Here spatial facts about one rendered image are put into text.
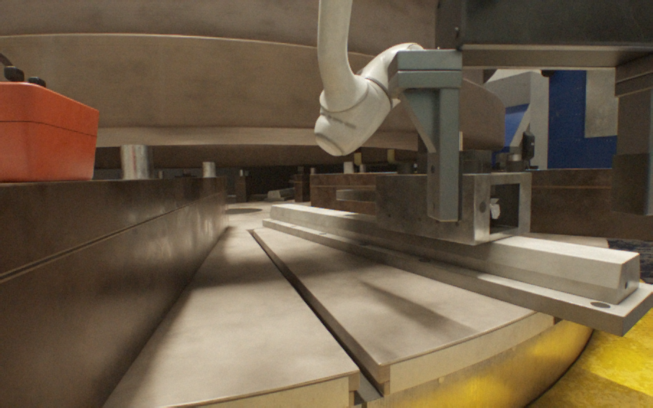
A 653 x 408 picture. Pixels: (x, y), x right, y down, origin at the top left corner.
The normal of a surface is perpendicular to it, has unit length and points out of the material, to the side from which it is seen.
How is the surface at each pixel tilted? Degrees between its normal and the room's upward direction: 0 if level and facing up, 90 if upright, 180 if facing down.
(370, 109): 104
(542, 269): 72
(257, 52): 90
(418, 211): 90
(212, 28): 67
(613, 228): 90
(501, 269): 90
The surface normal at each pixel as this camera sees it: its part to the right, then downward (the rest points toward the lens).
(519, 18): 0.01, 0.09
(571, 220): -0.57, 0.09
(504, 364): 0.47, 0.07
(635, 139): -1.00, 0.03
